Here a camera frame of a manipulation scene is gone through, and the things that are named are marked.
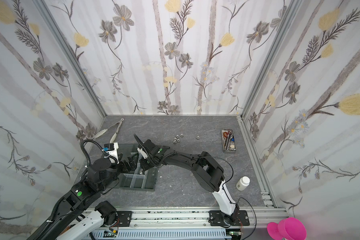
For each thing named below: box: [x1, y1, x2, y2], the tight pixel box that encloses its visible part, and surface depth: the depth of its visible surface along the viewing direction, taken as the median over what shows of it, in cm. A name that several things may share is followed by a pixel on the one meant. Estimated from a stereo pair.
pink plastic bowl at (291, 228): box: [277, 217, 307, 240], surface depth 59 cm
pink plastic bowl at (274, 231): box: [267, 222, 283, 240], surface depth 72 cm
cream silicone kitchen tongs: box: [94, 118, 125, 144], surface depth 113 cm
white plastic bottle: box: [236, 176, 251, 191], surface depth 80 cm
